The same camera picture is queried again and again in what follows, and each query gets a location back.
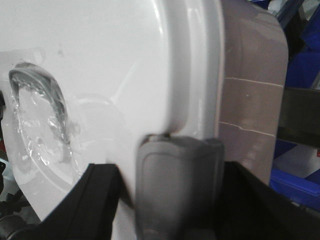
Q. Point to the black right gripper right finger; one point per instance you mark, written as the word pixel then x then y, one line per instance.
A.
pixel 248 209

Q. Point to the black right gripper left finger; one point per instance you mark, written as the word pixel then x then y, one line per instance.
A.
pixel 88 210

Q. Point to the white lidded plastic bin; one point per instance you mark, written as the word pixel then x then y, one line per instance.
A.
pixel 167 90

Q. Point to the blue bin right front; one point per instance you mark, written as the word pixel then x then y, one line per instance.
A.
pixel 295 173

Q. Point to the blue bin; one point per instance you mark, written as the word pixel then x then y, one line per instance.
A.
pixel 304 67
pixel 295 173

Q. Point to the blue bin upper right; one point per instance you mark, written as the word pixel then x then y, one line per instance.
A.
pixel 304 67

